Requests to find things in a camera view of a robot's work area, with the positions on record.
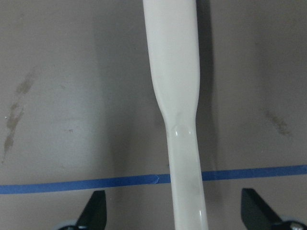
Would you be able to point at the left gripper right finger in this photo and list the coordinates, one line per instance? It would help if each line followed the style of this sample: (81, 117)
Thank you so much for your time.
(256, 214)

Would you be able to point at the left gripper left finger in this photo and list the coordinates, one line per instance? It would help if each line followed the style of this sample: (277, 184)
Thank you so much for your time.
(93, 216)

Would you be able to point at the white hand brush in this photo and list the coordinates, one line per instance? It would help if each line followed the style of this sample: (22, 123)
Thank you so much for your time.
(173, 48)

